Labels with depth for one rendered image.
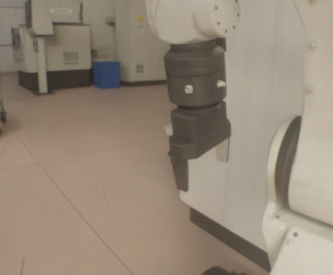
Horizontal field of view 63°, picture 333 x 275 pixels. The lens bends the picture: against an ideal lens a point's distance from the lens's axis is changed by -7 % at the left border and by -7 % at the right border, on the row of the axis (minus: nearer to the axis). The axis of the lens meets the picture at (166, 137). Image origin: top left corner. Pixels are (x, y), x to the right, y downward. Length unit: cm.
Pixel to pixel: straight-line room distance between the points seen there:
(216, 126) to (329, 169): 19
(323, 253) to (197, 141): 22
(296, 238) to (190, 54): 28
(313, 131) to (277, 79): 53
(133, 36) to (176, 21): 545
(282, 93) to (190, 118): 48
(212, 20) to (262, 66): 54
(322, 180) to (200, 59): 21
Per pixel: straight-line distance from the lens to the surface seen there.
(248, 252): 117
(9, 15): 1049
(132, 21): 585
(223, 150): 52
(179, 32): 40
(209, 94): 40
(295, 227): 42
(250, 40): 92
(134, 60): 585
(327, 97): 33
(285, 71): 85
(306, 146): 35
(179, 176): 46
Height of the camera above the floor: 75
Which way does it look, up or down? 17 degrees down
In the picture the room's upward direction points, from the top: 1 degrees clockwise
